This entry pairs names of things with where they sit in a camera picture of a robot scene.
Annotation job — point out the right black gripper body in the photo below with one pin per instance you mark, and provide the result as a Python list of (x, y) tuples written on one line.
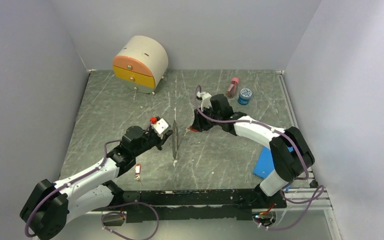
[(204, 123)]

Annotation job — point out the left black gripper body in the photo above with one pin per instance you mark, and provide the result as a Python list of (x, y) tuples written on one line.
[(150, 140)]

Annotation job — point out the key with red tag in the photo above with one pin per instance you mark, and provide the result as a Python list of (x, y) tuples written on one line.
[(188, 130)]

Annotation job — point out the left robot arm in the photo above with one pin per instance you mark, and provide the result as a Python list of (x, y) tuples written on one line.
[(114, 164)]

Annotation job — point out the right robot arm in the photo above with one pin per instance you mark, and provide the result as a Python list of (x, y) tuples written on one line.
[(291, 155)]

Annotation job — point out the key with red label fob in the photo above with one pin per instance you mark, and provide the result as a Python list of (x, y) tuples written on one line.
[(137, 172)]

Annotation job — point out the blue round tin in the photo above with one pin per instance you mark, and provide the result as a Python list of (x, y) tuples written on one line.
[(244, 96)]

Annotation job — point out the pink capped brown vial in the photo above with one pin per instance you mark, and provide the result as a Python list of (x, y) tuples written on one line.
[(231, 90)]

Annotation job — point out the blue foam sheet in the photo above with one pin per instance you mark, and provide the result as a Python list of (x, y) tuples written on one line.
[(264, 168)]

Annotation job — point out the round beige drawer box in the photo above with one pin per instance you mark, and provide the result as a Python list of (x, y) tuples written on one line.
[(141, 63)]

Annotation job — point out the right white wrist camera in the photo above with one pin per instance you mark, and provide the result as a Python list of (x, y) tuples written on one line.
[(205, 99)]

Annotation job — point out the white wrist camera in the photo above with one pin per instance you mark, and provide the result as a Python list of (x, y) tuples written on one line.
[(205, 99), (159, 125)]

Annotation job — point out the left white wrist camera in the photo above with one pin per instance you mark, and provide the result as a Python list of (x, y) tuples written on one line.
[(159, 125)]

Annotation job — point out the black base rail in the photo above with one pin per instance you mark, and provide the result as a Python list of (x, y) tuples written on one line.
[(240, 204)]

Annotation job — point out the aluminium frame rail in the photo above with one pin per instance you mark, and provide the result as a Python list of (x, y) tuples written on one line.
[(68, 209)]

